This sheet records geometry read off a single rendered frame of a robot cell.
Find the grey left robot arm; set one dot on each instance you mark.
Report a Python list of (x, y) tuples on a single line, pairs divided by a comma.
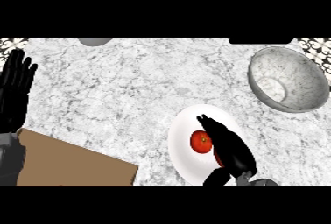
[(9, 157)]

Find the red tomato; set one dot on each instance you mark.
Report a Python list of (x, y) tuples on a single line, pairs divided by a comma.
[(200, 141)]

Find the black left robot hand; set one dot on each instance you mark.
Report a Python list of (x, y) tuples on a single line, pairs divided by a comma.
[(12, 87)]

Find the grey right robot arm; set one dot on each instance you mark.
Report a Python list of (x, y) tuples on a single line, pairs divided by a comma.
[(254, 181)]

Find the white plate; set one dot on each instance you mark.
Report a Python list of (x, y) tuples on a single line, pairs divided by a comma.
[(189, 157)]

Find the brown cutting board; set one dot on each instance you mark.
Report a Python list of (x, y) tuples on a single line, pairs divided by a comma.
[(73, 163)]

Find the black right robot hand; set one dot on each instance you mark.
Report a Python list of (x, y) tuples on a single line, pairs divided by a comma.
[(231, 148)]

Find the grey round object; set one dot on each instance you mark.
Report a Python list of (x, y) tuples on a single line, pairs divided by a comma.
[(95, 41)]

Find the grey marble bowl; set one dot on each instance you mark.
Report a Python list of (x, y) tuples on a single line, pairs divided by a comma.
[(287, 79)]

